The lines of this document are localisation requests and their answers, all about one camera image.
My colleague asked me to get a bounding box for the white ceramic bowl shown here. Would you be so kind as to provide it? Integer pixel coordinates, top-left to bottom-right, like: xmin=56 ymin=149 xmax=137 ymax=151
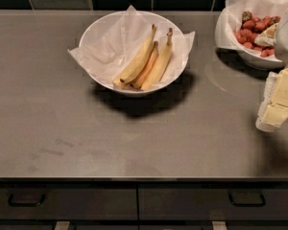
xmin=78 ymin=10 xmax=187 ymax=98

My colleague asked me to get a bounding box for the white bowl with strawberries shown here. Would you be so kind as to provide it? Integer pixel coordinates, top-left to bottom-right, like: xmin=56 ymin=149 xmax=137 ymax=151
xmin=215 ymin=8 xmax=284 ymax=70

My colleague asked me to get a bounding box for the right dark drawer front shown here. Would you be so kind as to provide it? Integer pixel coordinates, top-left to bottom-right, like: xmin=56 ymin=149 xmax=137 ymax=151
xmin=138 ymin=188 xmax=288 ymax=220

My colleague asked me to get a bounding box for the yellow banana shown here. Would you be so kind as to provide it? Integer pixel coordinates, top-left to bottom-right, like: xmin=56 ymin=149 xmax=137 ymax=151
xmin=131 ymin=41 xmax=158 ymax=89
xmin=141 ymin=28 xmax=173 ymax=91
xmin=113 ymin=25 xmax=156 ymax=86

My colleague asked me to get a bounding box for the dark drawer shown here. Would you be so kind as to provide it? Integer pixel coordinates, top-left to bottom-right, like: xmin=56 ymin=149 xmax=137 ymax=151
xmin=138 ymin=188 xmax=288 ymax=220
xmin=0 ymin=188 xmax=137 ymax=220

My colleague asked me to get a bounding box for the white paper liner right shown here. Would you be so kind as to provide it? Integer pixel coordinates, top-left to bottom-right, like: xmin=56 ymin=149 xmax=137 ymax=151
xmin=214 ymin=0 xmax=288 ymax=63

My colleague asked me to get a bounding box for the black drawer handle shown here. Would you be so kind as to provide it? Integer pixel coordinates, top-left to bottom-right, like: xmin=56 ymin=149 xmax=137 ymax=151
xmin=8 ymin=194 xmax=46 ymax=207
xmin=228 ymin=192 xmax=266 ymax=207

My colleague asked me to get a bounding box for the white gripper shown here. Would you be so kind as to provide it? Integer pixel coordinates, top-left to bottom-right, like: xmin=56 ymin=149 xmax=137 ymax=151
xmin=254 ymin=11 xmax=288 ymax=132

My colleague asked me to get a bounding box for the left black drawer handle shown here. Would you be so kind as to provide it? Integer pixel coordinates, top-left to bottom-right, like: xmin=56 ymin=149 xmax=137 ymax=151
xmin=8 ymin=194 xmax=46 ymax=207

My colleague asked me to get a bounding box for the right black drawer handle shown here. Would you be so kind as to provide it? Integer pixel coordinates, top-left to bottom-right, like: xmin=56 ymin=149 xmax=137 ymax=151
xmin=228 ymin=192 xmax=266 ymax=207

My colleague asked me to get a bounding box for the red strawberries pile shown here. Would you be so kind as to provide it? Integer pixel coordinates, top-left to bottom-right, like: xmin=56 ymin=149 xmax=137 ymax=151
xmin=234 ymin=11 xmax=280 ymax=58

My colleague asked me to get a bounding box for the left dark drawer front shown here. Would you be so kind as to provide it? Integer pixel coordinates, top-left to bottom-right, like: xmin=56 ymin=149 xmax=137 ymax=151
xmin=0 ymin=188 xmax=137 ymax=220

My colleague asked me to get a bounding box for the white paper liner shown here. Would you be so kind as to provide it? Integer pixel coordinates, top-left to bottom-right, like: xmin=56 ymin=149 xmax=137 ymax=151
xmin=67 ymin=5 xmax=196 ymax=91
xmin=214 ymin=0 xmax=288 ymax=63

